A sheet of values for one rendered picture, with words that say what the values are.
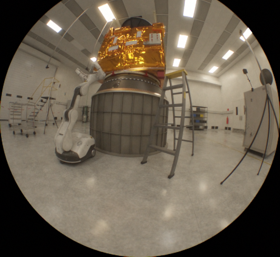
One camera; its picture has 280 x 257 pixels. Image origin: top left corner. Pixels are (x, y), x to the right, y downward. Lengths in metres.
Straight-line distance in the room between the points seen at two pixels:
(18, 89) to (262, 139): 10.76
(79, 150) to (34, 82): 7.71
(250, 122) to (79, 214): 3.18
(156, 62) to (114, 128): 1.61
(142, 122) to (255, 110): 2.72
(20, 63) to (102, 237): 8.85
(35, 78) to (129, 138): 8.21
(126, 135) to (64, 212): 1.43
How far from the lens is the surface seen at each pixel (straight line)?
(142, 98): 1.63
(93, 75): 1.77
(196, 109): 7.44
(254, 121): 2.72
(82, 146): 1.30
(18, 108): 5.08
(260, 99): 2.69
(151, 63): 2.07
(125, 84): 1.78
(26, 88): 8.33
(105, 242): 0.71
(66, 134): 1.25
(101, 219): 0.77
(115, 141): 1.66
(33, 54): 8.91
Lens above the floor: 0.69
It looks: 1 degrees up
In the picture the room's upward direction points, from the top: 3 degrees clockwise
